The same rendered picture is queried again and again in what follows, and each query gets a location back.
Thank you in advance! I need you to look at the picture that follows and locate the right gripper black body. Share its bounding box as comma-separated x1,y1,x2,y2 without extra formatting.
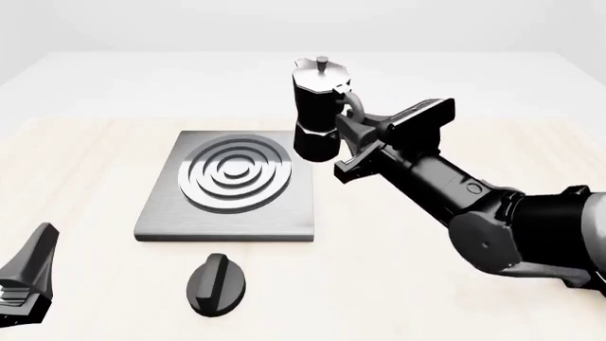
333,138,397,185

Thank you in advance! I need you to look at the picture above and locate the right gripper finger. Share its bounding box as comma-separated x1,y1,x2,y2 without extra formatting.
335,114,382,153
350,108,398,132

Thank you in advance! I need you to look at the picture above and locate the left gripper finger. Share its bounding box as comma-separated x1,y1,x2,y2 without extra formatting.
0,222,61,298

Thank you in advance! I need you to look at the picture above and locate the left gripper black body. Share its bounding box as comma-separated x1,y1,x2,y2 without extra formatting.
0,273,52,327

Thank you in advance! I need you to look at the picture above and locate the black and silver moka pot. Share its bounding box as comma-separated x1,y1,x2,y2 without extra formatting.
291,55,366,163

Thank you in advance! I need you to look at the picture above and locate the flat black stove plate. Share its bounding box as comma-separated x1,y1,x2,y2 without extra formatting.
134,130,316,244

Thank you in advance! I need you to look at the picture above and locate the round black stove knob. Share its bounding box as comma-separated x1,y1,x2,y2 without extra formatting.
186,252,248,318

